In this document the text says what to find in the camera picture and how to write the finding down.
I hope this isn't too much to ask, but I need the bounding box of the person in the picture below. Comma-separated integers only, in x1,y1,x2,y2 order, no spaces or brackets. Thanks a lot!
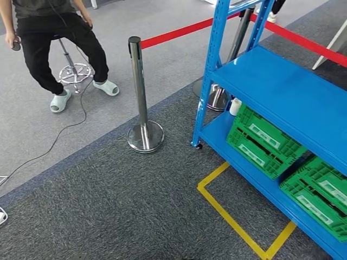
256,0,287,24
0,0,120,114

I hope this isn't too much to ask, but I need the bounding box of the black floor cable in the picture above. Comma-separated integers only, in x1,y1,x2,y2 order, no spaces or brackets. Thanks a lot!
0,0,95,188

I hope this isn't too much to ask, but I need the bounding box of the blue metal shelf rack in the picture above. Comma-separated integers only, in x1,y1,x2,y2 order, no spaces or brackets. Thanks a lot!
191,0,347,260

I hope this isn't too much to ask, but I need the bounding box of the grey flat floor disc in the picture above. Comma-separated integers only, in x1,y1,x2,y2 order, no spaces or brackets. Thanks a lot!
192,79,208,98

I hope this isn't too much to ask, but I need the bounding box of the yellow floor tape outline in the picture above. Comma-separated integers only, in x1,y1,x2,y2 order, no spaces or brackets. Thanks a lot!
197,161,296,260

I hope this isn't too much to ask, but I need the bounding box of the white jug-shaped part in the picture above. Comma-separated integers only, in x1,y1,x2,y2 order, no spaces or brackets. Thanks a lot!
229,97,242,116

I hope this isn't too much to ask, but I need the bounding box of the black stool chrome base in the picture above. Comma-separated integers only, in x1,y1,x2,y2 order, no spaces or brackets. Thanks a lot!
54,34,94,95

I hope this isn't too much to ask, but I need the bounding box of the white desk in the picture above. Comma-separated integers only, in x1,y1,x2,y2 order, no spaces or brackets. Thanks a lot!
312,18,347,71

